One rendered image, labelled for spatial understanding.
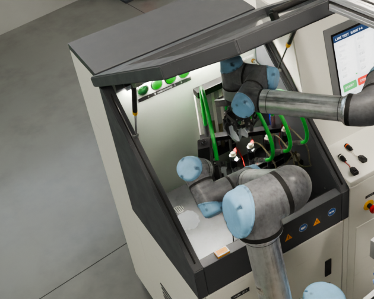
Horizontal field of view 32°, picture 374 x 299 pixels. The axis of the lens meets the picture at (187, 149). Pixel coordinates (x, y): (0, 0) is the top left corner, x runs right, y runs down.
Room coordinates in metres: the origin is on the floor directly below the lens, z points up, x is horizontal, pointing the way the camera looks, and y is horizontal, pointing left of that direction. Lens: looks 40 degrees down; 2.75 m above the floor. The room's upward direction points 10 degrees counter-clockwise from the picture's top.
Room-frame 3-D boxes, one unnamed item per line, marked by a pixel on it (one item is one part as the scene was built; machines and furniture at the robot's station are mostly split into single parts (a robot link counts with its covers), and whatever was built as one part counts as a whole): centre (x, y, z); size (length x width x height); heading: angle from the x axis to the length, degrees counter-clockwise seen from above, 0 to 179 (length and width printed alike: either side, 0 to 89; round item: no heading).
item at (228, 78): (1.78, -0.20, 1.55); 0.09 x 0.08 x 0.11; 59
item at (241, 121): (1.78, -0.20, 1.39); 0.09 x 0.08 x 0.12; 23
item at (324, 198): (1.62, -0.26, 0.87); 0.62 x 0.04 x 0.16; 113
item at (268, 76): (1.72, -0.27, 1.55); 0.11 x 0.11 x 0.08; 59
